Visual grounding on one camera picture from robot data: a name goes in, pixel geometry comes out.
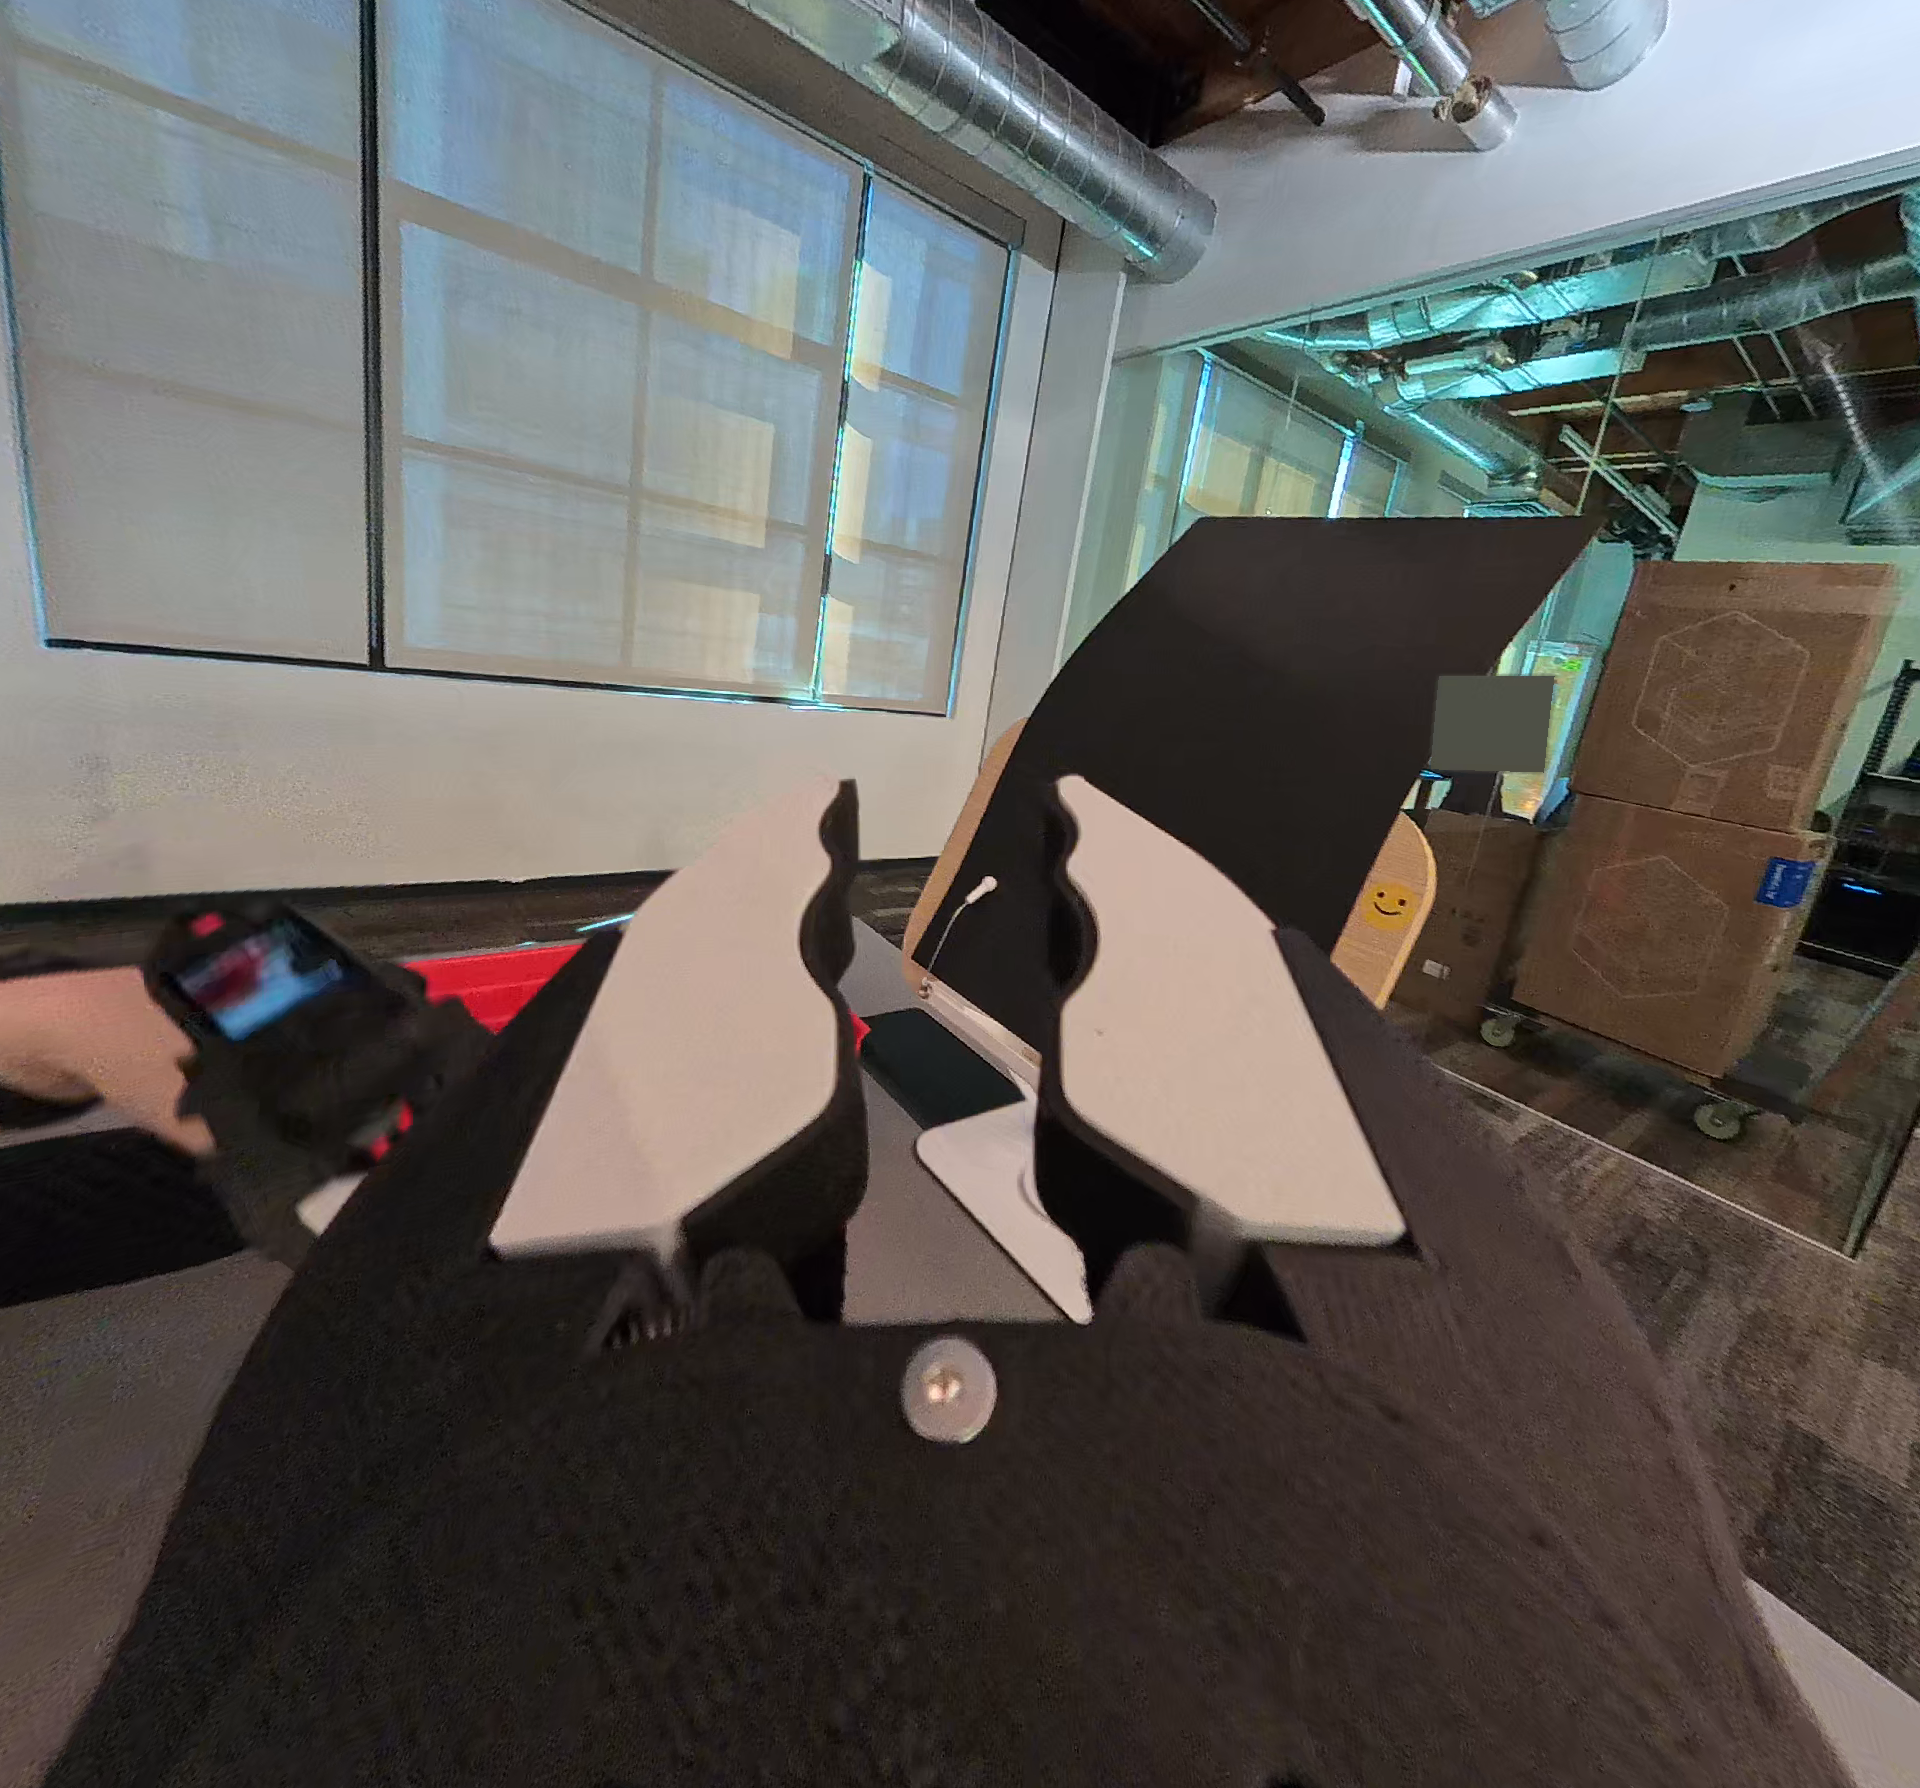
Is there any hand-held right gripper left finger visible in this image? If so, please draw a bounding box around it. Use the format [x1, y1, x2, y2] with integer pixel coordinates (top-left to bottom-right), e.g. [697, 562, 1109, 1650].
[488, 776, 872, 1325]

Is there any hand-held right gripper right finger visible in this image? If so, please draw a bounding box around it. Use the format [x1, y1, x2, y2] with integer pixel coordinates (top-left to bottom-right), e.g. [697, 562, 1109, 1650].
[1032, 773, 1416, 1325]

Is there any red plastic bin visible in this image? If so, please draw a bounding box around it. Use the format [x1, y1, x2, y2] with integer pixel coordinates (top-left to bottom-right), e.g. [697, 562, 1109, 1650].
[361, 936, 875, 1164]

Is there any person's left hand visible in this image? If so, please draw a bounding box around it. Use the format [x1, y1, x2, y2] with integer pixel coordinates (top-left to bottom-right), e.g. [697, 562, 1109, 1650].
[0, 966, 215, 1161]

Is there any dark teal flat pad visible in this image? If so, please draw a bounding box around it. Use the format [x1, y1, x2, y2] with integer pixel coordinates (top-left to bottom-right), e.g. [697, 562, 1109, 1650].
[858, 1007, 1031, 1133]

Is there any black fabric pad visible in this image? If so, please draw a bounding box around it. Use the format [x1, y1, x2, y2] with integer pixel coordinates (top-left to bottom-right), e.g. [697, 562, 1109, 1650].
[0, 1085, 304, 1311]

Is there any small cardboard box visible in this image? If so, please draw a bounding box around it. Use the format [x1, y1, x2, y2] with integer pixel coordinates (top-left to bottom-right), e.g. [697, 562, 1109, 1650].
[1387, 805, 1550, 1028]

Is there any black backdrop board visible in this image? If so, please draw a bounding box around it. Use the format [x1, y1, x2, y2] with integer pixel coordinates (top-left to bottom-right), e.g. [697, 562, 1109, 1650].
[904, 516, 1601, 1073]

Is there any black wheeled dolly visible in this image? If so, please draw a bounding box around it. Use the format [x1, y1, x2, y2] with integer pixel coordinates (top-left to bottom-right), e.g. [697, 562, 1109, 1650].
[1478, 999, 1809, 1145]

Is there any window with white blind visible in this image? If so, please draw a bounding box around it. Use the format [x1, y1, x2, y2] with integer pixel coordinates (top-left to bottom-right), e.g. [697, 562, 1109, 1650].
[0, 0, 1026, 720]
[1102, 351, 1404, 652]

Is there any black metal shelf rack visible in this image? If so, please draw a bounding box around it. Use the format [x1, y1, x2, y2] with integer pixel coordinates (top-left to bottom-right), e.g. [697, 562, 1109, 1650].
[1801, 663, 1920, 982]

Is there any white clip rail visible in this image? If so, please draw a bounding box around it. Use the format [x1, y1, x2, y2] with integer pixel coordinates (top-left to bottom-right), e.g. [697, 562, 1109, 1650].
[919, 979, 1046, 1073]

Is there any white-tipped wire clip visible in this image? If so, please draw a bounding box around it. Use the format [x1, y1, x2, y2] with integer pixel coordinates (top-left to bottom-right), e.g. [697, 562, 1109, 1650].
[919, 874, 1003, 997]

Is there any round spiral air duct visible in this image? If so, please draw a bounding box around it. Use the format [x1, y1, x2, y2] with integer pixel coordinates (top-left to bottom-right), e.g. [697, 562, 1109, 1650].
[867, 0, 1220, 287]

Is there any silver round duct pipe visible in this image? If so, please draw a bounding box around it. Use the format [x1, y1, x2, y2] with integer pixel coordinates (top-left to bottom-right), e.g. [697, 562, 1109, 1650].
[1253, 0, 1521, 153]

